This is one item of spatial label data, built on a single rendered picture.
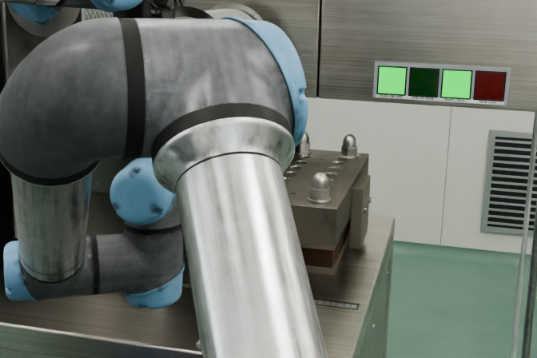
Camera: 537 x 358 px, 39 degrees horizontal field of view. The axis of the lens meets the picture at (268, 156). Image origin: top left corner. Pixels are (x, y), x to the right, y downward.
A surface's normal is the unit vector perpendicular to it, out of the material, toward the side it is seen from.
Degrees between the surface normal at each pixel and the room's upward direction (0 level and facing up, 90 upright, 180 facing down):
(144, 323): 0
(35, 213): 131
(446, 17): 90
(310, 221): 90
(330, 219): 90
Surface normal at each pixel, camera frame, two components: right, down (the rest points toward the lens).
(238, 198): 0.02, -0.52
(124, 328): 0.03, -0.97
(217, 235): -0.39, -0.41
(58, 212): 0.29, 0.86
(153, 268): 0.26, 0.18
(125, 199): -0.25, 0.22
